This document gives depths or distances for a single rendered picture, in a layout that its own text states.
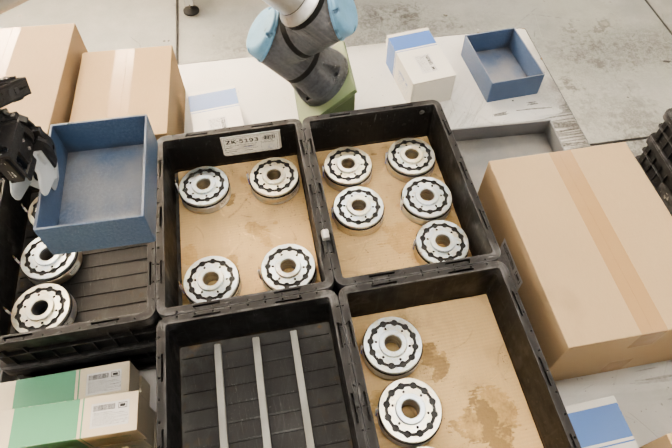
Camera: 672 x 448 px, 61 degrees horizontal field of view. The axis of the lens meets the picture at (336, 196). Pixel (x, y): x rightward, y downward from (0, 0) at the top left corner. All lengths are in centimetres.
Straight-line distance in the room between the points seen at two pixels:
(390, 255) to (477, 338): 22
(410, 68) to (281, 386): 88
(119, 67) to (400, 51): 72
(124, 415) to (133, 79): 79
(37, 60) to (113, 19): 166
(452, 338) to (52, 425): 67
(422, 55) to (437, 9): 153
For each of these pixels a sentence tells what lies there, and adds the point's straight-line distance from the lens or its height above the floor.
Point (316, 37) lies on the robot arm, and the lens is 124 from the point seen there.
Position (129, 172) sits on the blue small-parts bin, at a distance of 98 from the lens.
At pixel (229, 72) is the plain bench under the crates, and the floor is 70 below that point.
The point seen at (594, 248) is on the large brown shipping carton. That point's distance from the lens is 114.
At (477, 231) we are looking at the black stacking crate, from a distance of 109.
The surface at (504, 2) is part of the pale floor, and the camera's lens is 321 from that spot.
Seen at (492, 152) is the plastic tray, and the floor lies 70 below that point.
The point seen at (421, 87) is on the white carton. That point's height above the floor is 77.
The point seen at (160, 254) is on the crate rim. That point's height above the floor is 93.
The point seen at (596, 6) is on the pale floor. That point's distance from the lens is 334.
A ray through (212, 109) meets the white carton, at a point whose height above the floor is 79.
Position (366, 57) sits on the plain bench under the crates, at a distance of 168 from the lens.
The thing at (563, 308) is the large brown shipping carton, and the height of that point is 90.
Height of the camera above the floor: 180
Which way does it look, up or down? 55 degrees down
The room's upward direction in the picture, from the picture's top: straight up
